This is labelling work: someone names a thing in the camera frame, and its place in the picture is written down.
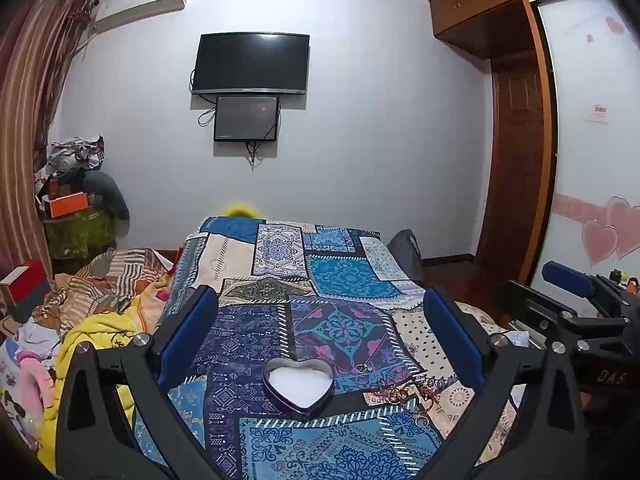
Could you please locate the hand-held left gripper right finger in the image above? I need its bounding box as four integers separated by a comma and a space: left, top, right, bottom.
423, 287, 587, 480

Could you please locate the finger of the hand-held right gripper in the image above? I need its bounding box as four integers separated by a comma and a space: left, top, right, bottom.
497, 280, 581, 348
542, 261, 632, 307

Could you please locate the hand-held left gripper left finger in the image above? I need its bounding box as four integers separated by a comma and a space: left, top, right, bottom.
55, 286, 236, 480

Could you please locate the purple heart-shaped tin box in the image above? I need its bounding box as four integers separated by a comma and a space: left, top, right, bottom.
263, 359, 334, 417

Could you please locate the yellow fleece blanket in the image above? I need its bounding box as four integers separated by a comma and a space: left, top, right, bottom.
37, 290, 175, 476

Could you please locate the striped orange blanket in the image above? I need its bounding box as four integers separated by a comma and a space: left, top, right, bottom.
32, 247, 177, 332

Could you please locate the brown wooden door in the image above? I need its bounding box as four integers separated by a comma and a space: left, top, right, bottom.
487, 55, 557, 281

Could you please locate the white sliding wardrobe door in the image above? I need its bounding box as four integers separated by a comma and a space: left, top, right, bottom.
530, 0, 640, 293

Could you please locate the blue patchwork tablecloth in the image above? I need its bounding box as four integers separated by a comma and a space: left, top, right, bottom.
132, 216, 532, 480

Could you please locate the yellow round object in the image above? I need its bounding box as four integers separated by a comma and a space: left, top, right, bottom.
222, 203, 261, 220

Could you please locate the green printed bag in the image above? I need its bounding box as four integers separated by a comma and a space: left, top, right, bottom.
42, 207, 119, 262

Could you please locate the pink plush cloth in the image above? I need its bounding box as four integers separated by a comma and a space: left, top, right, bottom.
14, 350, 57, 412

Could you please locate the grey cloth bundle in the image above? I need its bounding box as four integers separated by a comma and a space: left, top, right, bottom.
82, 169, 132, 252

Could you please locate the red box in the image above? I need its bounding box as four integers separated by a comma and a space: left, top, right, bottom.
0, 259, 52, 312

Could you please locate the orange box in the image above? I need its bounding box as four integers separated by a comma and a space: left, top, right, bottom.
42, 191, 92, 219

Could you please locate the cartoon print bedsheet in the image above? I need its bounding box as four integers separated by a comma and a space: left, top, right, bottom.
0, 330, 53, 457

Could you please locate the brown striped curtain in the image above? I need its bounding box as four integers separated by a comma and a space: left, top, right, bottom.
0, 0, 99, 281

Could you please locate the wooden wardrobe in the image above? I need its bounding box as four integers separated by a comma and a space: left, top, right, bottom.
427, 0, 593, 286

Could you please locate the white air conditioner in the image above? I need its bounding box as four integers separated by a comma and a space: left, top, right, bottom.
92, 0, 194, 36

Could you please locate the red braided bracelet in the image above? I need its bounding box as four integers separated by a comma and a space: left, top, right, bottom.
372, 381, 443, 417

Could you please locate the black television cable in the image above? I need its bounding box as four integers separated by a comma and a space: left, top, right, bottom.
189, 67, 217, 129

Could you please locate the small black wall monitor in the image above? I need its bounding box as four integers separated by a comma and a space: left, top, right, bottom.
213, 95, 280, 143

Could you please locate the black wall television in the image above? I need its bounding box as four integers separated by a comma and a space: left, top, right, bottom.
191, 33, 311, 96

